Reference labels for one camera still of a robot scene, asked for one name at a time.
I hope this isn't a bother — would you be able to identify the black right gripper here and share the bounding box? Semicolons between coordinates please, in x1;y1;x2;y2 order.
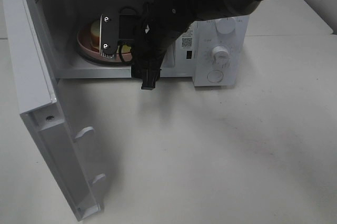
100;2;165;90

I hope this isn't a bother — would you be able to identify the white upper power knob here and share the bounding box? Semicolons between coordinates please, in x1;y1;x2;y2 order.
215;17;236;34

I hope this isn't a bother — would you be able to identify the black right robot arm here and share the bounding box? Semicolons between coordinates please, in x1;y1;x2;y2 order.
131;0;263;90

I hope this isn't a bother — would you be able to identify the round white door button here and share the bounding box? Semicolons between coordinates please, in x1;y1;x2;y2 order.
207;70;223;83

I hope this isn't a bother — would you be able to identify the white warning label sticker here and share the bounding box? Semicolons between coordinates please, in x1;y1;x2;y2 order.
180;23;195;50

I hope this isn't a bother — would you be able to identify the toy sandwich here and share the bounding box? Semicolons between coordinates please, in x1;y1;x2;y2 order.
90;20;131;54

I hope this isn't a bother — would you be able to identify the white lower timer knob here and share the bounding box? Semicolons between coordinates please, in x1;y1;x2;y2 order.
211;46;230;67

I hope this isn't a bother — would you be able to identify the white microwave door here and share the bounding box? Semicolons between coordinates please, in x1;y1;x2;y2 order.
3;0;106;221

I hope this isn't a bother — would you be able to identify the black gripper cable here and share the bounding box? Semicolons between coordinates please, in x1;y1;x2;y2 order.
117;6;140;64

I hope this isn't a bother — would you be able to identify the glass microwave turntable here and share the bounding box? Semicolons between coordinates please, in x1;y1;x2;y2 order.
78;51;133;67

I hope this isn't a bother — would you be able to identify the white microwave oven body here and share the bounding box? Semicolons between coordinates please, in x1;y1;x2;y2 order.
8;0;251;87

